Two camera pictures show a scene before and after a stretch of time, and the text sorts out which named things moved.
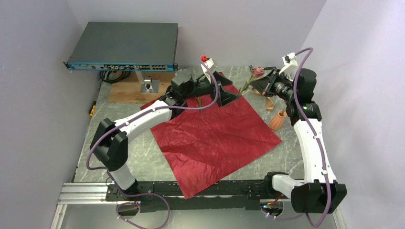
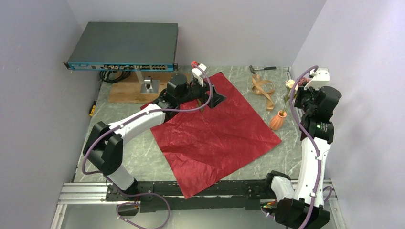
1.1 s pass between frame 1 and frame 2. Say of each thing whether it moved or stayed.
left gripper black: moved
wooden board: stayed
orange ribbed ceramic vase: stayed
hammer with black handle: stayed
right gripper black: moved
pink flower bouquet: moved
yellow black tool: stayed
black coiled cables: stayed
